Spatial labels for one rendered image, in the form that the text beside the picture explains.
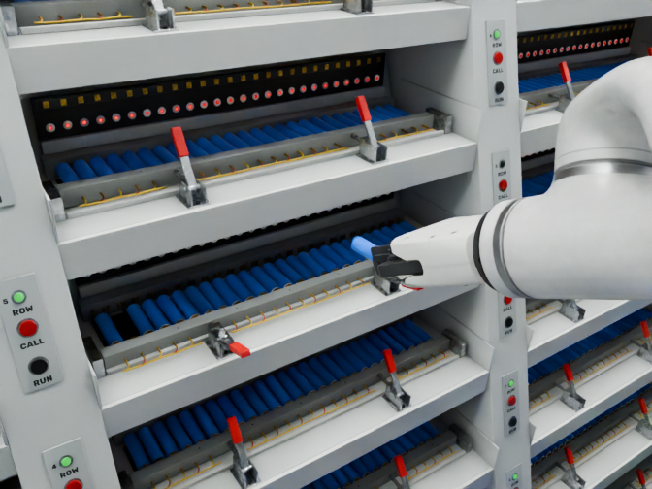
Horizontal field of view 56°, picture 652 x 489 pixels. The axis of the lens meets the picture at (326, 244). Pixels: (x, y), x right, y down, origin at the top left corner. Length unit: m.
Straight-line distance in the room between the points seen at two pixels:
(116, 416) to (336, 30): 0.53
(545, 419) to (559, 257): 0.87
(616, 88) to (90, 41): 0.49
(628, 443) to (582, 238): 1.19
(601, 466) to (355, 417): 0.72
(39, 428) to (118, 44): 0.41
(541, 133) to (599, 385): 0.60
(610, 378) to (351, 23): 0.96
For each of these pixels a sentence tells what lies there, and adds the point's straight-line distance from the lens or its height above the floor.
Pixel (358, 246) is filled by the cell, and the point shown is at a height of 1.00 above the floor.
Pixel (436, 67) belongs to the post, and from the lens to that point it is 1.01.
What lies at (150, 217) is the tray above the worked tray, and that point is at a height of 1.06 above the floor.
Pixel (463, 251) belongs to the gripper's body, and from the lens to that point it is 0.52.
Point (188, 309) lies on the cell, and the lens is 0.84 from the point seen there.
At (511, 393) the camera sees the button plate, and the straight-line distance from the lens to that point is 1.15.
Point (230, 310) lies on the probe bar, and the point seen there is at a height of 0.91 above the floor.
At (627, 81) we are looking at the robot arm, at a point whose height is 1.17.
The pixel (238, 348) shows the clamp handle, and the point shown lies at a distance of 0.73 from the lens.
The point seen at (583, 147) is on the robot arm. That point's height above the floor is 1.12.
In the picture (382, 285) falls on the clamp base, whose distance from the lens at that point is 0.90.
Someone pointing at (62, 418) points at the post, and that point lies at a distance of 0.74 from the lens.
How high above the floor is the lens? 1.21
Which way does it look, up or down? 17 degrees down
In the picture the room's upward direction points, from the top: 7 degrees counter-clockwise
